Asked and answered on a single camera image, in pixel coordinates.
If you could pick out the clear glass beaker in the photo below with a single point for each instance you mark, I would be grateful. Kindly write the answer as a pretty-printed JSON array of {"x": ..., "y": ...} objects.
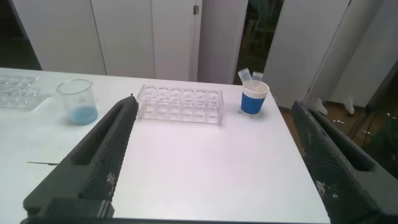
[{"x": 81, "y": 115}]

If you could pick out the white screen foot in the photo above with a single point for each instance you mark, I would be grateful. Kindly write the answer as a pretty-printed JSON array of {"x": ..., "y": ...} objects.
[
  {"x": 320, "y": 106},
  {"x": 349, "y": 105}
]

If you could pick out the copper coloured tripod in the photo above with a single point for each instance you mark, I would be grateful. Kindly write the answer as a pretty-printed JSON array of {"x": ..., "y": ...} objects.
[{"x": 373, "y": 105}]

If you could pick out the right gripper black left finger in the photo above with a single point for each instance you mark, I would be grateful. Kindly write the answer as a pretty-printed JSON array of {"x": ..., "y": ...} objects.
[{"x": 93, "y": 165}]

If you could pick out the blue and white paper cup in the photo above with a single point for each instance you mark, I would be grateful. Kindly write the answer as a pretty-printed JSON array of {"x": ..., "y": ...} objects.
[{"x": 253, "y": 104}]

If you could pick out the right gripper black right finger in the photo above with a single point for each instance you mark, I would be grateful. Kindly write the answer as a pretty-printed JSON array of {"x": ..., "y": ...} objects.
[{"x": 339, "y": 165}]

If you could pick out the clear acrylic test tube rack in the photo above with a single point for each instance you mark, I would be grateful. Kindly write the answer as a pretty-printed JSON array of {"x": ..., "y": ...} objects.
[
  {"x": 180, "y": 107},
  {"x": 18, "y": 93}
]

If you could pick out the pale background chair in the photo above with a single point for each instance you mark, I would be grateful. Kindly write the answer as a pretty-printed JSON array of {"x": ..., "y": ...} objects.
[{"x": 261, "y": 34}]

